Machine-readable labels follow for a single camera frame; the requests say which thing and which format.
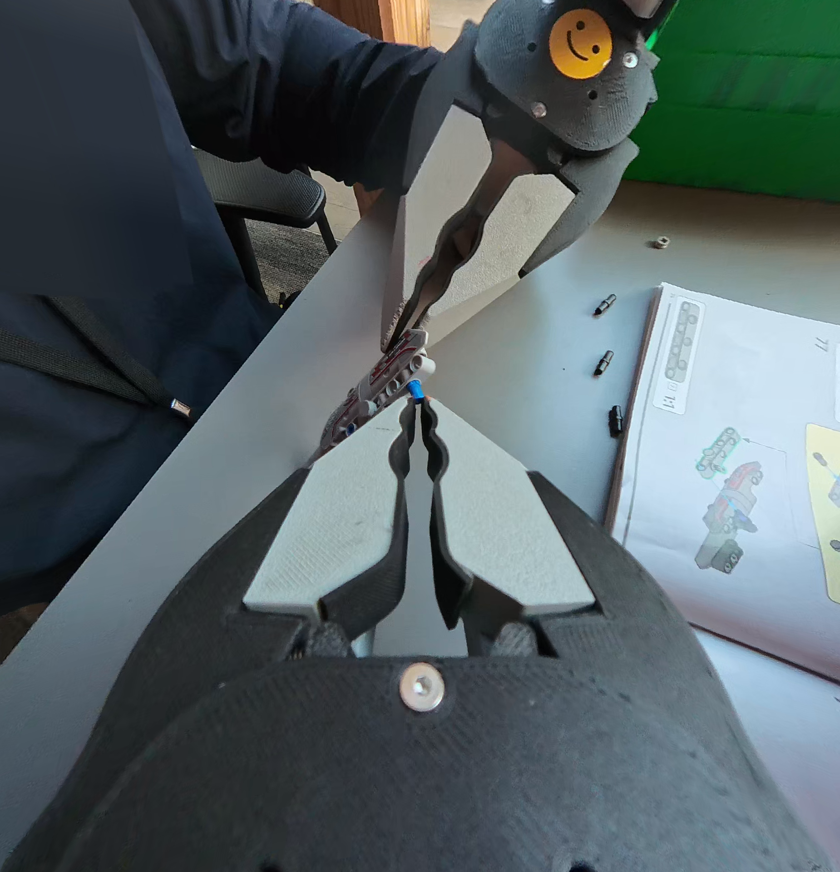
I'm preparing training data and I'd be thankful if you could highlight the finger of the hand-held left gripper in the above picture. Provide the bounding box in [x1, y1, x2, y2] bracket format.
[419, 172, 578, 339]
[379, 101, 494, 354]

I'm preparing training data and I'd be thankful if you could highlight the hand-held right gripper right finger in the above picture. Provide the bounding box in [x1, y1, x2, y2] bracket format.
[420, 398, 597, 658]

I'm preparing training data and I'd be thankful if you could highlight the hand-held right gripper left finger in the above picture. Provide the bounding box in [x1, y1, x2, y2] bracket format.
[243, 397, 415, 658]

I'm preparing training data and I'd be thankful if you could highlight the grey lego beam assembly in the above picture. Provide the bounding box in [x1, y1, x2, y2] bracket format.
[318, 327, 440, 466]

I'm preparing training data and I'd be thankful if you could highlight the person's left forearm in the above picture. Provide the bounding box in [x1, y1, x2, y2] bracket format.
[129, 0, 450, 200]

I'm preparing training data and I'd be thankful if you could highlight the lego instruction booklet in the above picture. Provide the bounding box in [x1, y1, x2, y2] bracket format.
[604, 281, 840, 867]

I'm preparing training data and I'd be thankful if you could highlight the green fabric box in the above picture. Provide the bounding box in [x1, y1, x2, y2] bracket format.
[621, 0, 840, 205]

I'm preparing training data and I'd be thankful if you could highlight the black mesh office chair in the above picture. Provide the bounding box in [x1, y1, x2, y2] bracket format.
[192, 146, 341, 302]

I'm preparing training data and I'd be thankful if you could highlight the person's dark blue clothing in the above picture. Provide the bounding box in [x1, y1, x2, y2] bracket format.
[0, 0, 285, 621]

